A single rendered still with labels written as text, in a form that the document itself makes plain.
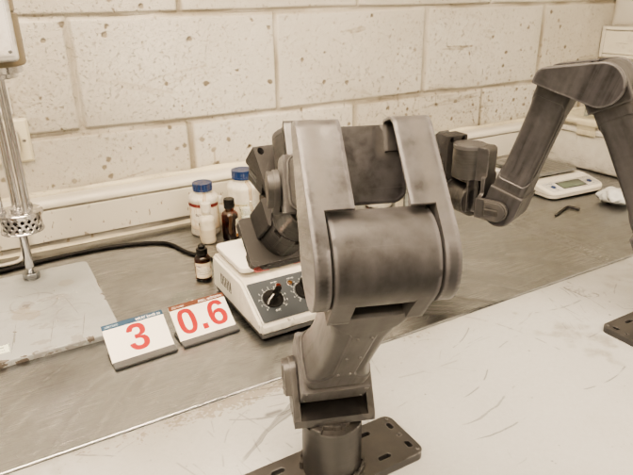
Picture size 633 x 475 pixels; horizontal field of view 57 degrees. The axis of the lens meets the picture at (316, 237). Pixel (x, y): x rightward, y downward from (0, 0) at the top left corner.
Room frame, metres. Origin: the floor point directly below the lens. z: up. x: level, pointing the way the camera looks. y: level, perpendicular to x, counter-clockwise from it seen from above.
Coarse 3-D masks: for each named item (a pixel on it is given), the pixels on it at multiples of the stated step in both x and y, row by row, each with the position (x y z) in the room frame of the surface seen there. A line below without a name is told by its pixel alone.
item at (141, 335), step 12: (132, 324) 0.74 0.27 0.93; (144, 324) 0.75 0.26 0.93; (156, 324) 0.76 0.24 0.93; (108, 336) 0.72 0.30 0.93; (120, 336) 0.72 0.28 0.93; (132, 336) 0.73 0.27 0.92; (144, 336) 0.73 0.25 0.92; (156, 336) 0.74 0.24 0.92; (168, 336) 0.75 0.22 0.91; (120, 348) 0.71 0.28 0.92; (132, 348) 0.72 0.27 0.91; (144, 348) 0.72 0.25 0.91
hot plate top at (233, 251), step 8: (232, 240) 0.93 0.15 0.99; (240, 240) 0.93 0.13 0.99; (216, 248) 0.91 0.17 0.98; (224, 248) 0.90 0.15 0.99; (232, 248) 0.90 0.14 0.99; (240, 248) 0.90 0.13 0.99; (224, 256) 0.88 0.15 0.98; (232, 256) 0.86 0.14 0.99; (240, 256) 0.86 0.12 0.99; (232, 264) 0.85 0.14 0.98; (240, 264) 0.83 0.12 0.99; (248, 272) 0.82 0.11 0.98
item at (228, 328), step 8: (176, 328) 0.76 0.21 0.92; (216, 328) 0.78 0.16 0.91; (224, 328) 0.78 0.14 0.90; (232, 328) 0.78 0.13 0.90; (176, 336) 0.76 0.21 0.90; (184, 336) 0.75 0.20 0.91; (192, 336) 0.76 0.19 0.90; (200, 336) 0.76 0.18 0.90; (208, 336) 0.76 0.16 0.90; (216, 336) 0.76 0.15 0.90; (184, 344) 0.74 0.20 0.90; (192, 344) 0.74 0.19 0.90
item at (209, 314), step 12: (216, 300) 0.82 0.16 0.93; (180, 312) 0.78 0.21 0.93; (192, 312) 0.79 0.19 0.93; (204, 312) 0.79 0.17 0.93; (216, 312) 0.80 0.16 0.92; (228, 312) 0.81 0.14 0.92; (180, 324) 0.77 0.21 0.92; (192, 324) 0.77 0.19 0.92; (204, 324) 0.78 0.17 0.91; (216, 324) 0.78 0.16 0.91
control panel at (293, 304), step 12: (288, 276) 0.84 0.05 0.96; (300, 276) 0.84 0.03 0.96; (252, 288) 0.80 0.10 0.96; (264, 288) 0.81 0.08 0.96; (288, 288) 0.82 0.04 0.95; (288, 300) 0.80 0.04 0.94; (300, 300) 0.80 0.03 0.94; (264, 312) 0.77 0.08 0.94; (276, 312) 0.77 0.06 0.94; (288, 312) 0.78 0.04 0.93; (300, 312) 0.78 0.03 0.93
